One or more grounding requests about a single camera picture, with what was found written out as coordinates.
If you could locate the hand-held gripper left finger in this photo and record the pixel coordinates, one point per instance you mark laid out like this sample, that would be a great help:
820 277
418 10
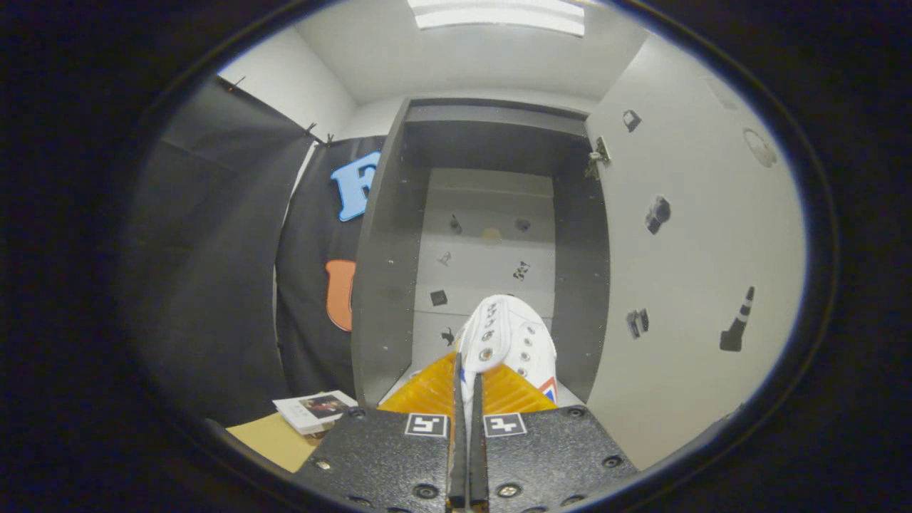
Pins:
385 456

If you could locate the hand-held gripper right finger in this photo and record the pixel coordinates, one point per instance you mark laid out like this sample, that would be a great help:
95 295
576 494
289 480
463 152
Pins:
548 456

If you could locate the white lace-up shoe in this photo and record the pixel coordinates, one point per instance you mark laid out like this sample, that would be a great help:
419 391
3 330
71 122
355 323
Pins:
507 331

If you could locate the light grey shoe cabinet door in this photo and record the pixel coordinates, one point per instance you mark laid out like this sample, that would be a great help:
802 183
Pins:
698 249

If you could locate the metal door hinge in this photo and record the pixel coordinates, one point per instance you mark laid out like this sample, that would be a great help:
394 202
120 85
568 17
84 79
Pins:
597 158

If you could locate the white printed booklet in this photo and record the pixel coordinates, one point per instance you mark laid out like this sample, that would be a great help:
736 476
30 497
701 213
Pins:
313 412

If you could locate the black backdrop cloth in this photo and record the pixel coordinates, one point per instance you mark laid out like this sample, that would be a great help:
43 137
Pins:
214 285

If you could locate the long ceiling light panel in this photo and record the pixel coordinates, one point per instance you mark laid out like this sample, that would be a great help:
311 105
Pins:
499 16

